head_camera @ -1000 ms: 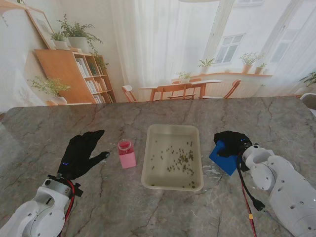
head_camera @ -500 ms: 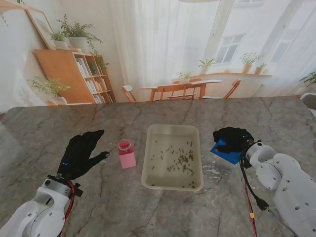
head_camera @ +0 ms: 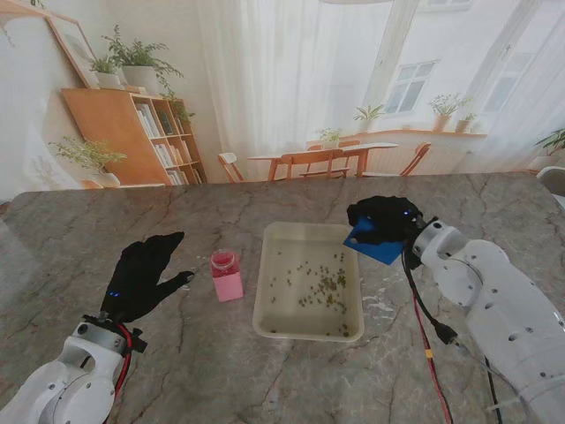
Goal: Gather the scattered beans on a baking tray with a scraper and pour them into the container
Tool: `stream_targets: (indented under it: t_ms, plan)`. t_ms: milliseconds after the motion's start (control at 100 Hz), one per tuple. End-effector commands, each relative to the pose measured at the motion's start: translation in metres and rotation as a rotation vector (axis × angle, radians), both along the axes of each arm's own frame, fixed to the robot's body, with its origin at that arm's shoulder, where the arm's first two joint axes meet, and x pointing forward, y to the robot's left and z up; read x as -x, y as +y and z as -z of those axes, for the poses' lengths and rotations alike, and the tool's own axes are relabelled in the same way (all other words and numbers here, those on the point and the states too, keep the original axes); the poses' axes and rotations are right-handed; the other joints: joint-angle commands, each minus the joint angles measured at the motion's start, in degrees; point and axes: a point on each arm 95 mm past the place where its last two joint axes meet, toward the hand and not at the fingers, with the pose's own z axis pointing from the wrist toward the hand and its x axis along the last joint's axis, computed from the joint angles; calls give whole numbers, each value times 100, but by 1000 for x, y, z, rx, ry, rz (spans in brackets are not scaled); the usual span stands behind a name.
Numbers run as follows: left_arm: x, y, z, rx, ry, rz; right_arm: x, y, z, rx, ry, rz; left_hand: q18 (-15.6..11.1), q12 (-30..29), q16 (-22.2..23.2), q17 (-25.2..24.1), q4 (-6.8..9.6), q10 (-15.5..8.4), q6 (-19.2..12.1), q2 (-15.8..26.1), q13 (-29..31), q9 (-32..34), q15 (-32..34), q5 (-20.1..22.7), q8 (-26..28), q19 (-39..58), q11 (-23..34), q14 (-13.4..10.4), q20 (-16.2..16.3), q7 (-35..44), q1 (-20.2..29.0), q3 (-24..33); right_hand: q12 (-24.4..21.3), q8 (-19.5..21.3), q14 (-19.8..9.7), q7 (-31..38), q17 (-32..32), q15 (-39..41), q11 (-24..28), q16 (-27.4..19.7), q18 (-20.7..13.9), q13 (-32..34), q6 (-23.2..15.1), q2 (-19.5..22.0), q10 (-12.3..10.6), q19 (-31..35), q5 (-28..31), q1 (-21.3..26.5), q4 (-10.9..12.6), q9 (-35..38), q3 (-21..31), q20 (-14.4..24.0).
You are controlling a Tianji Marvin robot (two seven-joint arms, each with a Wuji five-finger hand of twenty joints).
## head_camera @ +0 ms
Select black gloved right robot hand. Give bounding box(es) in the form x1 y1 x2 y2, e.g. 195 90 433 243
346 194 427 248

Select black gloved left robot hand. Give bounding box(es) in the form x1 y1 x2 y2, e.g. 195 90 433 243
100 231 195 323

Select blue plastic scraper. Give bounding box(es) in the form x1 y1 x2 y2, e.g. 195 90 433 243
343 215 406 267

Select pink square bottle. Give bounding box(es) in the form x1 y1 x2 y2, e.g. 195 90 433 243
209 249 245 303

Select scattered green beans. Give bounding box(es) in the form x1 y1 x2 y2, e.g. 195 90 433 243
268 251 352 337

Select white baking tray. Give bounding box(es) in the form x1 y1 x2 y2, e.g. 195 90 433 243
252 222 365 341

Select white rounded object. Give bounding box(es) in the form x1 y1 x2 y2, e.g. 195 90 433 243
537 165 565 199

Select printed room scene backdrop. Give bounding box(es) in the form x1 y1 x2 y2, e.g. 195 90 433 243
0 0 565 195

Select red left arm cable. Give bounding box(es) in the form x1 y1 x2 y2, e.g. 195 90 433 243
109 323 134 424

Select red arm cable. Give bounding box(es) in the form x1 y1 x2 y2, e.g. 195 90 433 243
109 323 134 424
411 282 454 424

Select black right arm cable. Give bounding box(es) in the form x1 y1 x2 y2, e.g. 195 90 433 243
401 251 504 424

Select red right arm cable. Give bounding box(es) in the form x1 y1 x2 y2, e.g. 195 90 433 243
411 282 454 424

